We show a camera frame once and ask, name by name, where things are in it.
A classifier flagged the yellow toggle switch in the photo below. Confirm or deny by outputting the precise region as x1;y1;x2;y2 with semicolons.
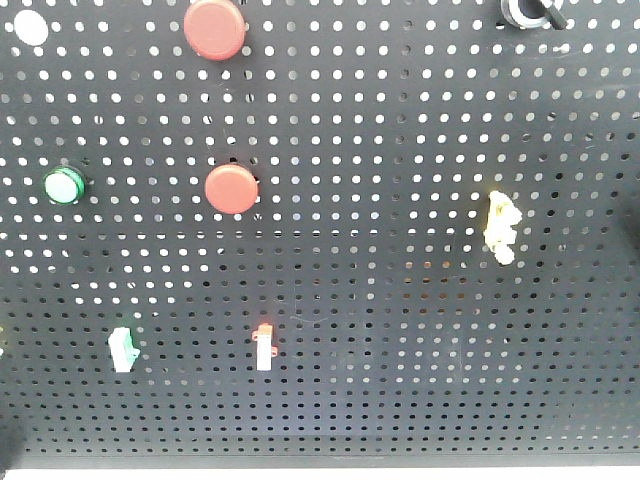
483;190;522;265

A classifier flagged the green push button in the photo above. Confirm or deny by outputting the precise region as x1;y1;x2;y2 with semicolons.
43;165;87;205

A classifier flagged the black perforated pegboard panel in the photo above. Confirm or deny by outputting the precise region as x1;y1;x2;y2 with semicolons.
1;1;639;470

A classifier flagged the white green-tipped small switch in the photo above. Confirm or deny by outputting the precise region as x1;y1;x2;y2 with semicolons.
108;327;140;373

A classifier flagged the white red-tipped small switch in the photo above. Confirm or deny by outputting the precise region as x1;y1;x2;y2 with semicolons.
252;323;279;372

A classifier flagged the upper red push button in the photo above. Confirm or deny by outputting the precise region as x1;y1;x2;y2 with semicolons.
183;0;246;61

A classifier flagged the white standing desk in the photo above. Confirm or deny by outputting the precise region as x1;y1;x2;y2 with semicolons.
4;466;639;480

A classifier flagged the white push button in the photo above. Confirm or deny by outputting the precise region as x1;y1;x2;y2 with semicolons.
13;9;49;47

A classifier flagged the lower red push button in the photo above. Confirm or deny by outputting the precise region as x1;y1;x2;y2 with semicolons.
204;164;259;214

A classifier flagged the red push button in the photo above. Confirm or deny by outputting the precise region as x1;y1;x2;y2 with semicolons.
183;0;246;61
204;164;259;214

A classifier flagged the black rotary selector knob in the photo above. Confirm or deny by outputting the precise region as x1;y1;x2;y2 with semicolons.
500;0;568;30

